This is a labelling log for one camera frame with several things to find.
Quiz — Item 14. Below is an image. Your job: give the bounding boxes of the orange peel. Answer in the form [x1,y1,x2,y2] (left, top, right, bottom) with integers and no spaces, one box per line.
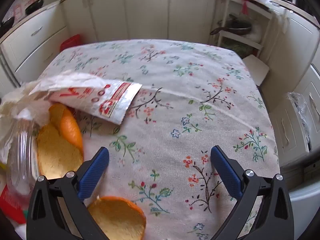
[37,103,84,180]
[87,196,147,240]

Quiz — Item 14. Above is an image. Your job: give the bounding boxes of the white stool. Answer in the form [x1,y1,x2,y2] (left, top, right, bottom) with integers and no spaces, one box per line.
[242,55,270,87]

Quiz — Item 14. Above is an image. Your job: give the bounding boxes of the red packet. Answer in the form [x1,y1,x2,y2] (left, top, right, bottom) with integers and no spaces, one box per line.
[0,184,28,224]

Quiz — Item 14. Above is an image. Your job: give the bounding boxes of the white plastic bag red print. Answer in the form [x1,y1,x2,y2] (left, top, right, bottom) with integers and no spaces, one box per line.
[0,71,143,130]

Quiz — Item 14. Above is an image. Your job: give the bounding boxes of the white base cabinets under window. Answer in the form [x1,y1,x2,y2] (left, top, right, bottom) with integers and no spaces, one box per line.
[61,0,220,43]

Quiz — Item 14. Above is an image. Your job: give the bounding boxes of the red wall stickers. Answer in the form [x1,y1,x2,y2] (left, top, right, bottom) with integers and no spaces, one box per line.
[7,0,42,23]

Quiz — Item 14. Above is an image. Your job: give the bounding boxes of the red-lined waste bin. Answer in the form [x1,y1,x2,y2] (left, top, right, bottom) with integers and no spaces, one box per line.
[60,34,82,52]

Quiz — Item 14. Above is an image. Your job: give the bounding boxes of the dark frying pan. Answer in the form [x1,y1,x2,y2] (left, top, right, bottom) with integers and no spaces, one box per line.
[210,15,252,36]

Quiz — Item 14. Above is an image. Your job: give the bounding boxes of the white drawer cabinet under stove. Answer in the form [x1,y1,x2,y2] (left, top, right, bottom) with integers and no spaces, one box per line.
[0,2,70,85]

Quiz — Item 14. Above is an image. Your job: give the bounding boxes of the white trolley rack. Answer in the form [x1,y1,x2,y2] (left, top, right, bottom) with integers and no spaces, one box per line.
[209,0,274,60]

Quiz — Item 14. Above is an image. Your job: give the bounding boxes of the black wok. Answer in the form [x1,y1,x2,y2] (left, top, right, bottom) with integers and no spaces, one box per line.
[24,0,48,15]

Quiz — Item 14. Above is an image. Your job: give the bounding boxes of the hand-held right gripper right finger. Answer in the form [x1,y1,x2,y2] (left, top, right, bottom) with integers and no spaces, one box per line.
[211,145,295,240]

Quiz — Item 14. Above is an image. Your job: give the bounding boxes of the white fridge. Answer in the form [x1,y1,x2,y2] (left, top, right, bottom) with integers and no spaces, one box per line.
[280,165,320,240]

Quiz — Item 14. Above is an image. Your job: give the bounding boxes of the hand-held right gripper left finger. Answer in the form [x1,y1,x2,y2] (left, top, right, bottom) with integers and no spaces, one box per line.
[26,147,110,240]

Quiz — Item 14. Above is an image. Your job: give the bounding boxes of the clear plastic bottle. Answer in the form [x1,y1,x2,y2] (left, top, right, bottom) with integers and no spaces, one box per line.
[0,120,42,200]

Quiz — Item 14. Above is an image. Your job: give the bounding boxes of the floral tablecloth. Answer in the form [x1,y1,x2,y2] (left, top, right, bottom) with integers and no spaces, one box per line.
[15,39,280,240]

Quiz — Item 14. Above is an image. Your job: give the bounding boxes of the black cooking pan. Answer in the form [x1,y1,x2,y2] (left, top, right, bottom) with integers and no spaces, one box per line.
[0,17,15,34]

